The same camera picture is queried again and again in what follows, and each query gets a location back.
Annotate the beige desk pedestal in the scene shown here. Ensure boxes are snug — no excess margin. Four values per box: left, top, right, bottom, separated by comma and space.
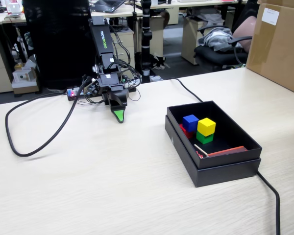
181, 15, 226, 66

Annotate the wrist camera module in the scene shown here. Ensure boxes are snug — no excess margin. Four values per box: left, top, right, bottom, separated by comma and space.
84, 78, 100, 96

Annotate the green wooden cube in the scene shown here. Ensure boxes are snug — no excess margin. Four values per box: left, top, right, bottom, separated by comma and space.
196, 131, 214, 144

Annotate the orange flat board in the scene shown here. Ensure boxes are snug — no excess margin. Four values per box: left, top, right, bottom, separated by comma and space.
207, 145, 248, 157

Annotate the thick black camera cable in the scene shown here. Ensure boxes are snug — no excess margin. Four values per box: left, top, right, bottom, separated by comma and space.
4, 77, 91, 157

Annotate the blue wooden cube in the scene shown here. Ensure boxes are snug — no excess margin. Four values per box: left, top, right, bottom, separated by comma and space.
182, 114, 199, 133

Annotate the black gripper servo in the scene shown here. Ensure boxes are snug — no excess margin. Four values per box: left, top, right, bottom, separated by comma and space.
97, 72, 130, 124

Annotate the black laptop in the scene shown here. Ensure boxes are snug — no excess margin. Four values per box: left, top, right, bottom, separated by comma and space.
89, 0, 126, 13

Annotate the thick black power cable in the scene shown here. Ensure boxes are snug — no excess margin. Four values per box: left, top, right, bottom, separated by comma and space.
165, 77, 281, 235

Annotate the yellow wooden cube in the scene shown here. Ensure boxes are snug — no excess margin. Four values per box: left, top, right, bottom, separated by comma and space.
197, 117, 217, 137

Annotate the grey clothing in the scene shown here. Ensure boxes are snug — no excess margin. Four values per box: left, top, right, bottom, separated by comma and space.
202, 26, 243, 52

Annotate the beige drawer pedestal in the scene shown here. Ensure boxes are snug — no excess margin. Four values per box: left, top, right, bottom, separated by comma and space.
111, 26, 135, 74

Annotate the person in striped shirt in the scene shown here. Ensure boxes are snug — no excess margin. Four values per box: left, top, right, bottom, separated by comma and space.
24, 31, 36, 51

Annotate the blue controller board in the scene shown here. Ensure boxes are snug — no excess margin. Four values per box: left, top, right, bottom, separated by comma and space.
67, 88, 86, 100

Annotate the black armrest office chair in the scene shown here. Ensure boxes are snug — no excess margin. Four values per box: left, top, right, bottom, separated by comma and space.
193, 25, 253, 71

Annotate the red wooden cube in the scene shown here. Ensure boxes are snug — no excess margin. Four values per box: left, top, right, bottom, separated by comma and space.
178, 123, 195, 140

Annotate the wooden stick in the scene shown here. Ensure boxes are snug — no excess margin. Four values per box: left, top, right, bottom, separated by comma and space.
194, 143, 209, 157

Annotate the white carton with orange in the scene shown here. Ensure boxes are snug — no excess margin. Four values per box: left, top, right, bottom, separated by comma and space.
11, 68, 39, 95

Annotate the black box tray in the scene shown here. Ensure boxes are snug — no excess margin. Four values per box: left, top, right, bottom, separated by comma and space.
166, 99, 263, 169

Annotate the light wood office desk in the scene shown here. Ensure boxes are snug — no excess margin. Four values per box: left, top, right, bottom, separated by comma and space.
89, 4, 179, 18
0, 13, 27, 25
134, 0, 247, 9

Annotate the tall black office chair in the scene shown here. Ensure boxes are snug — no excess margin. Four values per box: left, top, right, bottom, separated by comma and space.
22, 0, 98, 90

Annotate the black open box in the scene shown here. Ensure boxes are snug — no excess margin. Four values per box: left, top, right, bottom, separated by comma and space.
164, 115, 262, 188

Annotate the brown cardboard box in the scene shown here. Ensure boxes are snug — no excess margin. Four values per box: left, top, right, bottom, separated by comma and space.
245, 0, 294, 97

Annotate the seated person in black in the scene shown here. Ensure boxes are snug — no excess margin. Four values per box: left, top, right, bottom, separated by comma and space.
231, 0, 260, 53

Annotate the beige drawer cabinet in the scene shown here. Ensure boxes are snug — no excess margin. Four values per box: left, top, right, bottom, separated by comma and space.
0, 36, 14, 95

